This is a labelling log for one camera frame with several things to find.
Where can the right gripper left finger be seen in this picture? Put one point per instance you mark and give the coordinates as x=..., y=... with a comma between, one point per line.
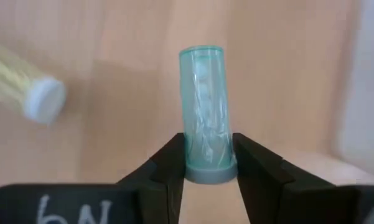
x=143, y=193

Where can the slim yellow pill bottle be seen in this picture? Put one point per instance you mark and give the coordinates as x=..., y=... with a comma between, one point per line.
x=43, y=99

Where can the teal pill bottle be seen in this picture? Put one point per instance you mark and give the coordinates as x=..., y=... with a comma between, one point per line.
x=205, y=109

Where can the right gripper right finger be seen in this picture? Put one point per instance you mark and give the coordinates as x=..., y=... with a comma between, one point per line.
x=267, y=193

